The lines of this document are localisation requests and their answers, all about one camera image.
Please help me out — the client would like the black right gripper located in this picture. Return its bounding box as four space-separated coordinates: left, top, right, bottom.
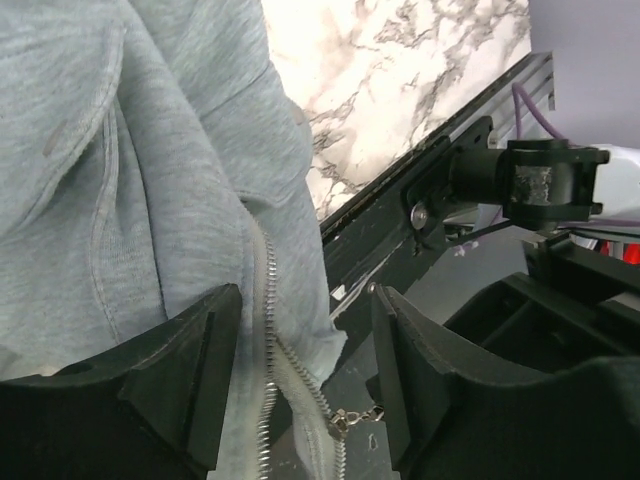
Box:
444 234 639 373

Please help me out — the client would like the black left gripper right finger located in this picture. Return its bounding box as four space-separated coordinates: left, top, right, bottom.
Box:
367 286 639 479

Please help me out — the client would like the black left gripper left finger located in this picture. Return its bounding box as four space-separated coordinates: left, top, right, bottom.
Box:
1 285 242 479

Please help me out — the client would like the grey zip-up jacket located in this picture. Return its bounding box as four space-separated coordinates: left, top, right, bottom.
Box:
1 1 347 479

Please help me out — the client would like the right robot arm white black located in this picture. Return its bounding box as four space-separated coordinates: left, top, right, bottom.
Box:
445 140 639 372

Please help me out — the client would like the aluminium frame rail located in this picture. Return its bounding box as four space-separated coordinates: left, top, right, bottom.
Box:
480 53 555 148

